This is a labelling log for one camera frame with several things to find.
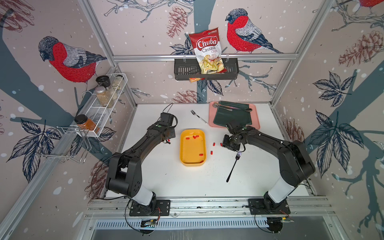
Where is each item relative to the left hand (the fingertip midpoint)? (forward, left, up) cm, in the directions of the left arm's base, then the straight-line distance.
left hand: (171, 130), depth 91 cm
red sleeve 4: (+1, -9, -12) cm, 15 cm away
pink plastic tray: (+28, -29, -13) cm, 42 cm away
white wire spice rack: (0, +36, +19) cm, 41 cm away
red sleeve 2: (-9, -25, -12) cm, 29 cm away
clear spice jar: (+17, +30, +23) cm, 42 cm away
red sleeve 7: (-7, -31, -6) cm, 32 cm away
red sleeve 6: (-11, -19, -12) cm, 24 cm away
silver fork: (+25, -13, -12) cm, 31 cm away
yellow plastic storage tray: (-6, -13, -11) cm, 19 cm away
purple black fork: (-12, -41, -12) cm, 45 cm away
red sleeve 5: (+2, -15, -11) cm, 19 cm away
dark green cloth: (+20, -37, -11) cm, 43 cm away
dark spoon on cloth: (+27, -56, -11) cm, 63 cm away
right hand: (-7, -32, -7) cm, 34 cm away
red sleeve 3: (-3, -27, -12) cm, 30 cm away
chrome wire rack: (-22, +36, +24) cm, 49 cm away
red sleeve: (-1, +3, -11) cm, 11 cm away
